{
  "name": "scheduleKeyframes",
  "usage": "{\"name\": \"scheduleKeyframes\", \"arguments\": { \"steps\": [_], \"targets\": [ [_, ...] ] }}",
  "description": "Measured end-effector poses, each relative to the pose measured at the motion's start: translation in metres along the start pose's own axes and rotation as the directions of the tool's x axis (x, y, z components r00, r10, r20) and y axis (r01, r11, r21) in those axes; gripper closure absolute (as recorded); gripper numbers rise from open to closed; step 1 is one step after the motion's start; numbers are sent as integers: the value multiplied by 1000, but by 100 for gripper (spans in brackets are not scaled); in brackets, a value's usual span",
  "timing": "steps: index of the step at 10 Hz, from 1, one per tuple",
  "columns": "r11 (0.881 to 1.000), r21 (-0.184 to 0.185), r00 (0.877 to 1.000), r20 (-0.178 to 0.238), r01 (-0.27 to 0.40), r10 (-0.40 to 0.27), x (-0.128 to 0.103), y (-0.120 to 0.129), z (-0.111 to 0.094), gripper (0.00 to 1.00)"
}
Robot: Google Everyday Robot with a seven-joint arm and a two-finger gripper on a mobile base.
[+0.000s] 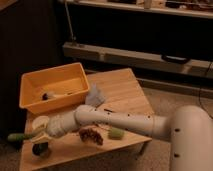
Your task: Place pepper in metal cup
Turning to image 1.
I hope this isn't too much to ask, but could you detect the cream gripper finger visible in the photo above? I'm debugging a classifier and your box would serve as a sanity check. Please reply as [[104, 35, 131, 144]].
[[32, 116, 50, 130], [31, 131, 50, 144]]

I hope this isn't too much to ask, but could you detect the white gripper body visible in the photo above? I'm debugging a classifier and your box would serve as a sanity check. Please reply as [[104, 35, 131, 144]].
[[46, 112, 78, 138]]

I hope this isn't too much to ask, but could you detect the green pepper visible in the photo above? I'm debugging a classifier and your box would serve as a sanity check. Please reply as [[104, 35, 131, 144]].
[[7, 133, 34, 142]]

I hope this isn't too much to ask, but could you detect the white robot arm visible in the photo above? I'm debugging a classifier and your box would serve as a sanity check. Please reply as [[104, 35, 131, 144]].
[[32, 105, 213, 171]]

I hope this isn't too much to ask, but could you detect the dark metal cup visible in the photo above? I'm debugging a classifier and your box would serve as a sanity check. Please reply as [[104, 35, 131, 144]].
[[32, 142, 50, 158]]

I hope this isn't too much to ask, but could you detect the spoon in bin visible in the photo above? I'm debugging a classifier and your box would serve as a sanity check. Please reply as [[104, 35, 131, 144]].
[[41, 92, 72, 101]]

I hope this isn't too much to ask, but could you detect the brown pine cone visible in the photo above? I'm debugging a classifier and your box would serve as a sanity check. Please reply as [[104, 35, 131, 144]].
[[79, 128, 103, 145]]

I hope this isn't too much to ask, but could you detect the orange plastic bin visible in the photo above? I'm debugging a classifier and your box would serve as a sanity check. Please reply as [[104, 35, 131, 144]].
[[19, 63, 90, 114]]

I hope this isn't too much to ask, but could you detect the grey cloth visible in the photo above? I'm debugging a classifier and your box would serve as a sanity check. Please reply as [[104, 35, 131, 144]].
[[85, 84, 105, 107]]

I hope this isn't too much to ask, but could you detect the green round object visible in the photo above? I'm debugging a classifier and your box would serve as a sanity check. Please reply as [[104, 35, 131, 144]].
[[108, 127, 124, 140]]

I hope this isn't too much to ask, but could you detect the metal pole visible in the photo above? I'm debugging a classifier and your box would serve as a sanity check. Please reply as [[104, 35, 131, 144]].
[[64, 0, 76, 44]]

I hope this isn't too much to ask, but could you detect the wooden shelf unit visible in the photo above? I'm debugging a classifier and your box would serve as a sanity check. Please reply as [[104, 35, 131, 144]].
[[58, 0, 213, 77]]

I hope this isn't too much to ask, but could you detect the black handle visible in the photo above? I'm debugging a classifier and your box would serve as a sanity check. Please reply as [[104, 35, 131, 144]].
[[161, 55, 191, 64]]

